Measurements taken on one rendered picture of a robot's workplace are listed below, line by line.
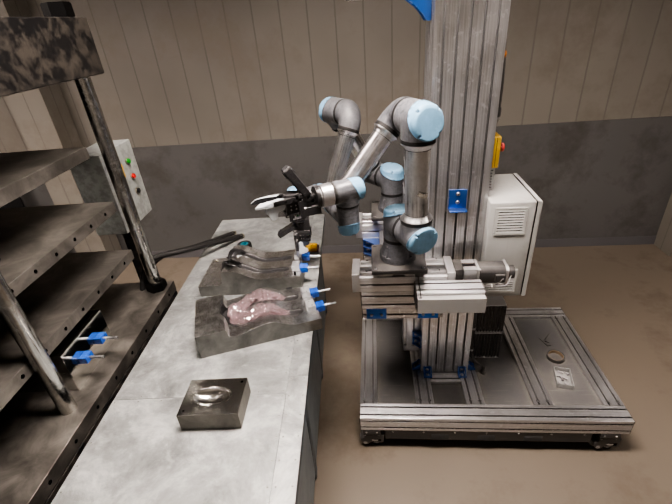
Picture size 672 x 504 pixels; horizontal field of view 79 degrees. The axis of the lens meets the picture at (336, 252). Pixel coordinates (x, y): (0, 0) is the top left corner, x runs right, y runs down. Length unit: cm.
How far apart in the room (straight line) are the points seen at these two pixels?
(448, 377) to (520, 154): 204
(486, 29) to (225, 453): 162
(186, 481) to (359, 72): 284
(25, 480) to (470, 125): 190
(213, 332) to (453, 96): 128
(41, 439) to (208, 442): 59
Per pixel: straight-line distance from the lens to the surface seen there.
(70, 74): 185
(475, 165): 175
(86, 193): 229
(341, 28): 335
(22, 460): 176
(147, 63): 377
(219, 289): 205
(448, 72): 165
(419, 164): 140
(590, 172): 395
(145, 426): 160
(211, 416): 145
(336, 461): 230
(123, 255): 215
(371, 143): 146
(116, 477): 152
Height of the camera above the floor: 193
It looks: 30 degrees down
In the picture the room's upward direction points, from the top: 5 degrees counter-clockwise
